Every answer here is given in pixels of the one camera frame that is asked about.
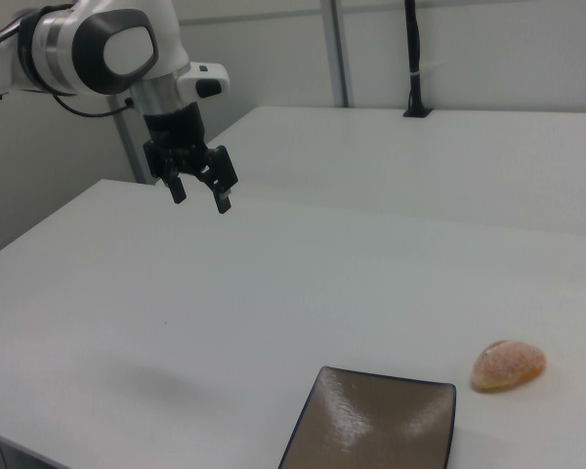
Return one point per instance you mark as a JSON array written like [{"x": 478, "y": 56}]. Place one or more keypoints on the brown square ceramic plate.
[{"x": 376, "y": 425}]

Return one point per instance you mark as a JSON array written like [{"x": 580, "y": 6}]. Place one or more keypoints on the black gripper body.
[{"x": 176, "y": 134}]

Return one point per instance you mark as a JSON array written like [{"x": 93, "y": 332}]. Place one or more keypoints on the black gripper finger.
[
  {"x": 178, "y": 190},
  {"x": 223, "y": 181}
]

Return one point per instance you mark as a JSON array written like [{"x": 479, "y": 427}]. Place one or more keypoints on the grey partition frame post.
[
  {"x": 129, "y": 146},
  {"x": 334, "y": 54}
]

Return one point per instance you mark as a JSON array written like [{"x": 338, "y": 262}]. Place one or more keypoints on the black pole with base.
[{"x": 414, "y": 58}]

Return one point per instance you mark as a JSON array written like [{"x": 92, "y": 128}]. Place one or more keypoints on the sugared orange bread roll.
[{"x": 508, "y": 367}]

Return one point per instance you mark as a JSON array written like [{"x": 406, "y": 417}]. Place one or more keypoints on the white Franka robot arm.
[{"x": 78, "y": 44}]

